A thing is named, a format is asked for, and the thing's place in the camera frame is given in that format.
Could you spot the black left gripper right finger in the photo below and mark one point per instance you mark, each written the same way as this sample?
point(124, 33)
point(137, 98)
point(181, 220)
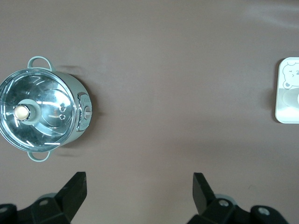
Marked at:
point(205, 203)

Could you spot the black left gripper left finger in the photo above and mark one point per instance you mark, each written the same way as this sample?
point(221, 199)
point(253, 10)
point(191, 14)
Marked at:
point(70, 198)

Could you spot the grey-green electric cooking pot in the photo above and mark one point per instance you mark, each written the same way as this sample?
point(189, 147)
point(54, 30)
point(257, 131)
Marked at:
point(77, 93)

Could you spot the glass pot lid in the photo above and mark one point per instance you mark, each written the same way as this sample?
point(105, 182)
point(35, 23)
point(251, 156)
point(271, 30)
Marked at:
point(46, 93)

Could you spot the cream bear print tray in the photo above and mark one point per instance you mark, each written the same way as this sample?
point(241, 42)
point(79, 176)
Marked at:
point(287, 114)

